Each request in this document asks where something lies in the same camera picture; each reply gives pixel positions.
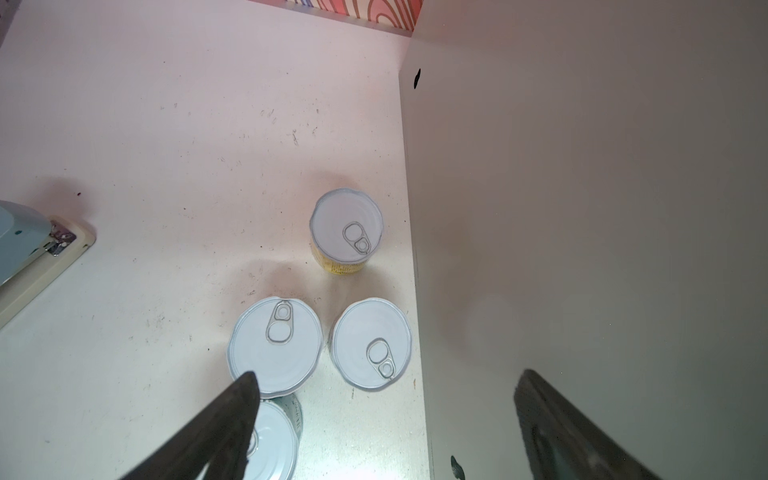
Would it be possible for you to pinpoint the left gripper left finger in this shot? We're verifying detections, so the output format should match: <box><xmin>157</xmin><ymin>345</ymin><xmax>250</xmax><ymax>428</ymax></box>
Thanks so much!
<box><xmin>124</xmin><ymin>371</ymin><xmax>261</xmax><ymax>479</ymax></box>

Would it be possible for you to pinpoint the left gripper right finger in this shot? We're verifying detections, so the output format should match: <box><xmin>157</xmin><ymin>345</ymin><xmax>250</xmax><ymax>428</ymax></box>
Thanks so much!
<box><xmin>514</xmin><ymin>369</ymin><xmax>658</xmax><ymax>480</ymax></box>

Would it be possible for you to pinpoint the teal label can front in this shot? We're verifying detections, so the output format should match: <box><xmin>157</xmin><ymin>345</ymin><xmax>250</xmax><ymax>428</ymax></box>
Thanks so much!
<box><xmin>243</xmin><ymin>394</ymin><xmax>303</xmax><ymax>480</ymax></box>

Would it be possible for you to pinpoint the teal label can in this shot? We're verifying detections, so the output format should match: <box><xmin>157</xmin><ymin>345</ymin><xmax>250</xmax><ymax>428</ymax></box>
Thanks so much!
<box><xmin>227</xmin><ymin>297</ymin><xmax>324</xmax><ymax>399</ymax></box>
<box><xmin>243</xmin><ymin>394</ymin><xmax>303</xmax><ymax>480</ymax></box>

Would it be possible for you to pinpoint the teal label can rear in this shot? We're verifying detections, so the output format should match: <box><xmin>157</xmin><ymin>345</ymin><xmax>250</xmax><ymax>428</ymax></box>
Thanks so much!
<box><xmin>227</xmin><ymin>297</ymin><xmax>324</xmax><ymax>399</ymax></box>

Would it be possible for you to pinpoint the pink label can left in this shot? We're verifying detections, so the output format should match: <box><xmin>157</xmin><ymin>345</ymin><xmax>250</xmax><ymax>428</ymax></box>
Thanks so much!
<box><xmin>329</xmin><ymin>298</ymin><xmax>413</xmax><ymax>392</ymax></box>

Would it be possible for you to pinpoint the yellow label can left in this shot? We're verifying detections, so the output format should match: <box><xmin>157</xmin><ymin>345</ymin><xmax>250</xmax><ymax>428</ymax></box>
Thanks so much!
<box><xmin>309</xmin><ymin>188</ymin><xmax>384</xmax><ymax>275</ymax></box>

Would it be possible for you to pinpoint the grey stapler box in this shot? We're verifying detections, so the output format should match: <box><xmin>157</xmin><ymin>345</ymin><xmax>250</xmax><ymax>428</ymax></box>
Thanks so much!
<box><xmin>1</xmin><ymin>201</ymin><xmax>96</xmax><ymax>326</ymax></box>

